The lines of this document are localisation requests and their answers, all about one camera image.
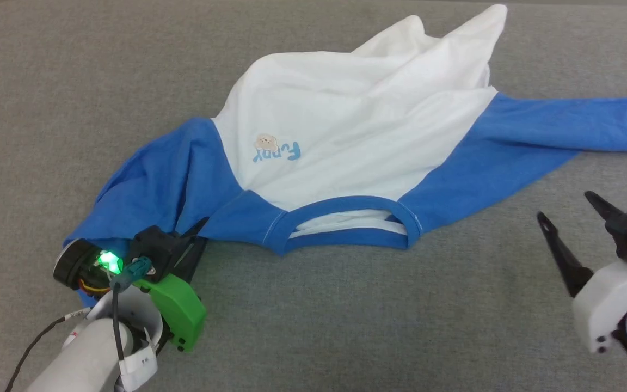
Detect black right gripper white band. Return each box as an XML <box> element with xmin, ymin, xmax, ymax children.
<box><xmin>537</xmin><ymin>191</ymin><xmax>627</xmax><ymax>354</ymax></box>

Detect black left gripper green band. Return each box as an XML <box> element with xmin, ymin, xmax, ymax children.
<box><xmin>128</xmin><ymin>218</ymin><xmax>209</xmax><ymax>352</ymax></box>

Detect blue and white long-sleeve shirt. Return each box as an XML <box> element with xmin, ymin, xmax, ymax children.
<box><xmin>63</xmin><ymin>4</ymin><xmax>627</xmax><ymax>308</ymax></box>

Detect grey fabric work surface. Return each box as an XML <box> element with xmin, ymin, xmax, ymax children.
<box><xmin>0</xmin><ymin>0</ymin><xmax>627</xmax><ymax>392</ymax></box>

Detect black cable with teal connector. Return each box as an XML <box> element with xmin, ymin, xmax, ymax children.
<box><xmin>109</xmin><ymin>258</ymin><xmax>155</xmax><ymax>363</ymax></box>

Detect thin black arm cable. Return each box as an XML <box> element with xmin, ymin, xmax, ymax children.
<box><xmin>4</xmin><ymin>308</ymin><xmax>94</xmax><ymax>392</ymax></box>

